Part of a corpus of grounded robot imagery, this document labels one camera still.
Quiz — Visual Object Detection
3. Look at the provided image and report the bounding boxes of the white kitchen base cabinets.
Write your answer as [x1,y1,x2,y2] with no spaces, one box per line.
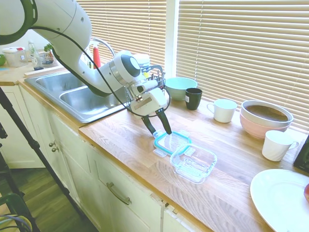
[0,82,218,232]

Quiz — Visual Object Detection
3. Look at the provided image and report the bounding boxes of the white lidded storage tub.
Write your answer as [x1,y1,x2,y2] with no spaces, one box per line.
[2,47,28,68]

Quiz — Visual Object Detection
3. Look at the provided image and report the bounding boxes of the black mug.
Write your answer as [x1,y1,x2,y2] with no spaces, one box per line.
[185,87,203,111]

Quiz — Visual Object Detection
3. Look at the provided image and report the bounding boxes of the wide white mug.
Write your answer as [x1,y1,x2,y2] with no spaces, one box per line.
[207,98,238,123]

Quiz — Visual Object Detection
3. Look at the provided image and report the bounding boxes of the tall white mug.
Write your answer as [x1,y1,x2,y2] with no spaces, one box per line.
[262,130,299,162]

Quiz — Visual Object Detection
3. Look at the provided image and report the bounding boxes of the pink bowl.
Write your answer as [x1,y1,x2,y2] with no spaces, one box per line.
[239,110,293,140]

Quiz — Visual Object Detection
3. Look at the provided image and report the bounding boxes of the black tripod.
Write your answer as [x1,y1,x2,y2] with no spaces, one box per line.
[0,87,85,232]

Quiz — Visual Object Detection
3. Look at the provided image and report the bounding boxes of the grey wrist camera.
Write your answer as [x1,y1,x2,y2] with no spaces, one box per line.
[131,79,159,95]

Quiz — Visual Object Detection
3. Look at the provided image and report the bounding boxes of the chrome kitchen faucet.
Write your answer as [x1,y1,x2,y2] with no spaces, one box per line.
[89,37,116,61]

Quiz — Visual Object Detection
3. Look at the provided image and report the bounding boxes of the clear glass food container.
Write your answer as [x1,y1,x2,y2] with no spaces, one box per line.
[170,144,218,185]

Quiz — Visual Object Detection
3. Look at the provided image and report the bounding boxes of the grey plastic cutlery basket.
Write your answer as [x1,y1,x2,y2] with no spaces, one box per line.
[125,64,168,114]

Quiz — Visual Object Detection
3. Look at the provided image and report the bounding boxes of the clear bottle with dark liquid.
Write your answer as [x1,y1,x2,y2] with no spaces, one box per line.
[28,40,44,71]

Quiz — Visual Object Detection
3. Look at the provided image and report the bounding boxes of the stainless steel sink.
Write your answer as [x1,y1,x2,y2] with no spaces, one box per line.
[24,70,130,124]

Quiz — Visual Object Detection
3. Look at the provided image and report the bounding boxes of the beige slatted window blind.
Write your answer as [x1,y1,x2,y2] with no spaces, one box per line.
[176,0,309,134]
[74,0,167,71]

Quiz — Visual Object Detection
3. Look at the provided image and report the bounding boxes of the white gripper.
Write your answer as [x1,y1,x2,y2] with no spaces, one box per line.
[126,87,173,136]

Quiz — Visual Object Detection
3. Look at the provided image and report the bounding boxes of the white dinner plate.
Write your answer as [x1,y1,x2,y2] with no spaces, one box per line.
[250,169,309,232]

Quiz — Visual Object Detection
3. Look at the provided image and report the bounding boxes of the green herbs in container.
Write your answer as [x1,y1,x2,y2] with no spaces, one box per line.
[43,43,59,65]

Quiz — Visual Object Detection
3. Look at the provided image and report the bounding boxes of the red bottle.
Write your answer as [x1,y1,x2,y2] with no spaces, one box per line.
[93,45,101,70]

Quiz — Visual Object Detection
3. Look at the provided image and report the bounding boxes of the brushed metal drawer handle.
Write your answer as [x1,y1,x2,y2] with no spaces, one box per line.
[106,182,132,206]

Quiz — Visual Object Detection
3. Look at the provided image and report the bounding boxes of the green metal clamp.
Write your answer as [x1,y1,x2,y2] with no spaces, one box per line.
[0,193,32,232]

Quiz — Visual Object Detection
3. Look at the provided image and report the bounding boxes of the clear lid with teal rim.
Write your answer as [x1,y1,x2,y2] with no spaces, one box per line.
[153,129,196,157]

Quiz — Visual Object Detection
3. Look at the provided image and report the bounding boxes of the grey bowl with brown inside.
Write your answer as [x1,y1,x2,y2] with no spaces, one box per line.
[240,100,295,129]

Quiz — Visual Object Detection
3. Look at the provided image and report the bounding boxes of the white round tub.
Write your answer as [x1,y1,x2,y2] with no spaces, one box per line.
[134,53,151,68]

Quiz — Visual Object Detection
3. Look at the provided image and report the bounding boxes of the mint green bowl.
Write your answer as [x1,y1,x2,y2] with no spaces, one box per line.
[165,77,198,101]

